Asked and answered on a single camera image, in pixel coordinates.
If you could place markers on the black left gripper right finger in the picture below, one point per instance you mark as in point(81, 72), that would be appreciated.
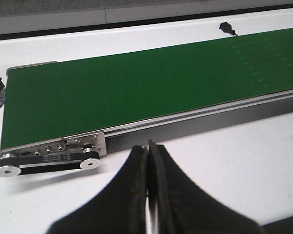
point(179, 206)

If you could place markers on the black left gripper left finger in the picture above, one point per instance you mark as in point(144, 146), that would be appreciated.
point(118, 209)

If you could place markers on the silver drive pulley small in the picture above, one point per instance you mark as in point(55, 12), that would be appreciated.
point(91, 159)

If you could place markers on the black drive belt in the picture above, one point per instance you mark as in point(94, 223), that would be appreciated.
point(50, 163)

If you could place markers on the silver drive pulley large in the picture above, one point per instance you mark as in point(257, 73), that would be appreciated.
point(9, 165)

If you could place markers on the green conveyor belt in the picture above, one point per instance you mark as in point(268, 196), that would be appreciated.
point(65, 98)

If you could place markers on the small black sensor connector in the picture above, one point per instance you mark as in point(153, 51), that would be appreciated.
point(227, 28)

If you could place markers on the aluminium conveyor frame rail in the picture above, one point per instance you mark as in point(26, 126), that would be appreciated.
point(117, 138)

